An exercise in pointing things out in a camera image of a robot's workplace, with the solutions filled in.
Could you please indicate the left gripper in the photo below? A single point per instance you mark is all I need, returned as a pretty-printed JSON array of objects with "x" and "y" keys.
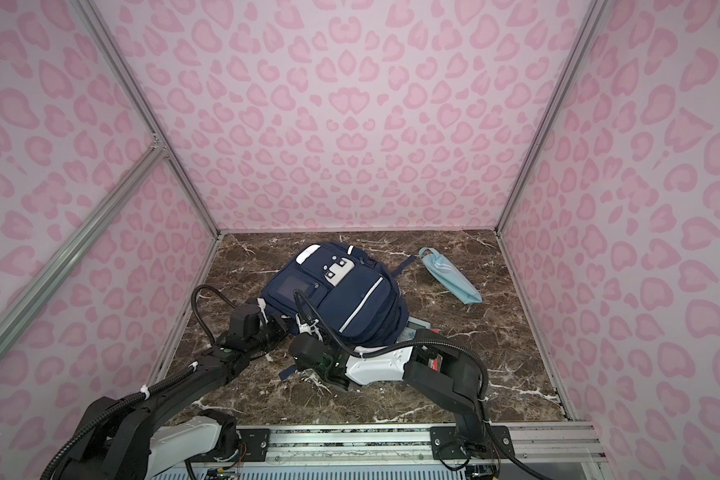
[{"x": 277, "y": 321}]

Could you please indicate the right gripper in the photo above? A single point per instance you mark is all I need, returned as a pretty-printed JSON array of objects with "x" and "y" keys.
[{"x": 299, "y": 361}]

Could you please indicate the navy blue student backpack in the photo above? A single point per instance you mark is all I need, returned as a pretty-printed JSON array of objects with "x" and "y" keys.
[{"x": 354, "y": 295}]

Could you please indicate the light blue pencil pouch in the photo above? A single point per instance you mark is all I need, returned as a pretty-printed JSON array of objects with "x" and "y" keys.
[{"x": 449, "y": 276}]

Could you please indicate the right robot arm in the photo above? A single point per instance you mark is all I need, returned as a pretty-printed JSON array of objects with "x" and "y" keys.
[{"x": 449, "y": 375}]

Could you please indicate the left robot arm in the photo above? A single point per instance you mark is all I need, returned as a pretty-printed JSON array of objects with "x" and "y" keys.
[{"x": 129, "y": 438}]

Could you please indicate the light blue calculator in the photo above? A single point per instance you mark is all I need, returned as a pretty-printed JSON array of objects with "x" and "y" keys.
[{"x": 415, "y": 324}]

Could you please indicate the red calculator package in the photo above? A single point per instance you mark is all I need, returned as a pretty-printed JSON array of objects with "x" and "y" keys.
[{"x": 436, "y": 363}]

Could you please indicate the aluminium frame strut left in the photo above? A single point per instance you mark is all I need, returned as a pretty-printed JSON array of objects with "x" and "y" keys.
[{"x": 15, "y": 320}]

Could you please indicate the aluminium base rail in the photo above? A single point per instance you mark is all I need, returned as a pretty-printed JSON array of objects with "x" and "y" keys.
[{"x": 403, "y": 451}]

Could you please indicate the aluminium frame post left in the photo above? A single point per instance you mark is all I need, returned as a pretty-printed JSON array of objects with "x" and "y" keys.
[{"x": 105, "y": 41}]

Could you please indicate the aluminium frame post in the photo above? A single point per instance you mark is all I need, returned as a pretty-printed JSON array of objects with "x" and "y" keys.
[
  {"x": 105, "y": 41},
  {"x": 597, "y": 13}
]

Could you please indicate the aluminium frame post right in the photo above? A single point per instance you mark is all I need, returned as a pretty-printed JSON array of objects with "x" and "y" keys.
[{"x": 597, "y": 13}]

